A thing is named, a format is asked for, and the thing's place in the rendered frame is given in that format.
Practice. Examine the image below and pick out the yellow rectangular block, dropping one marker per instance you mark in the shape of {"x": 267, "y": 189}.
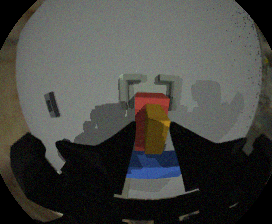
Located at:
{"x": 156, "y": 129}

